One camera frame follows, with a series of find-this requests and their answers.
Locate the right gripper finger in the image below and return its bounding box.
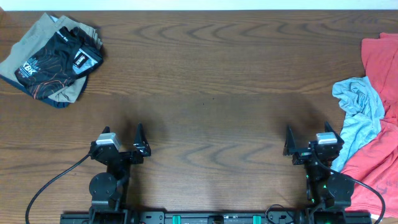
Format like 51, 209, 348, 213
283, 126, 296, 156
324, 121, 341, 140

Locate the khaki folded garment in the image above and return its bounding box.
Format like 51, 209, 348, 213
1, 13, 103, 103

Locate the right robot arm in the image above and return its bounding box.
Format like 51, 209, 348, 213
283, 123, 354, 223

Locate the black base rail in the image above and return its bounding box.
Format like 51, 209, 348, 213
60, 210, 372, 224

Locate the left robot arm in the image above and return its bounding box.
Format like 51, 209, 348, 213
89, 123, 151, 224

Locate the red t-shirt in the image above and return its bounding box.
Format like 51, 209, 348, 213
340, 32, 398, 218

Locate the light blue t-shirt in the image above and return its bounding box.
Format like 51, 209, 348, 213
331, 77, 385, 172

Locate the left black cable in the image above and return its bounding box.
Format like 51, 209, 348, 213
25, 153, 93, 224

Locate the navy folded garment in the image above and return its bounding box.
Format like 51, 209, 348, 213
1, 75, 88, 109

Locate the black patterned folded shirt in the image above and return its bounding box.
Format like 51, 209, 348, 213
14, 26, 103, 100

